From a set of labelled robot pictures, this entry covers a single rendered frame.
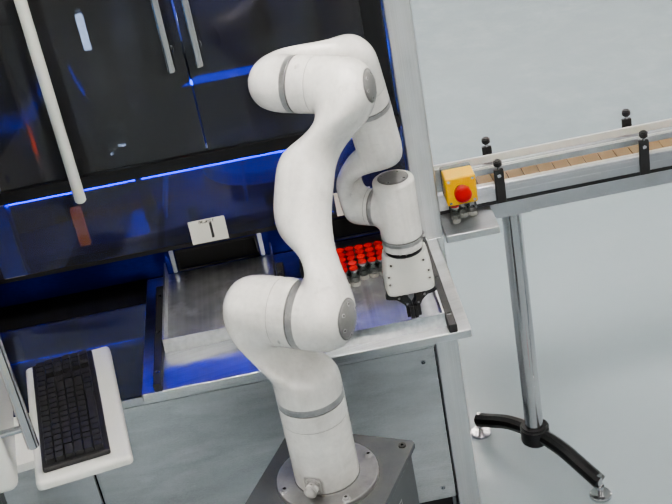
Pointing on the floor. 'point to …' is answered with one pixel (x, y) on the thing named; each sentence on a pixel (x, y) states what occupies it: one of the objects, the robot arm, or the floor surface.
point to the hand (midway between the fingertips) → (413, 310)
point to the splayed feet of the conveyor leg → (545, 446)
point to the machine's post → (455, 415)
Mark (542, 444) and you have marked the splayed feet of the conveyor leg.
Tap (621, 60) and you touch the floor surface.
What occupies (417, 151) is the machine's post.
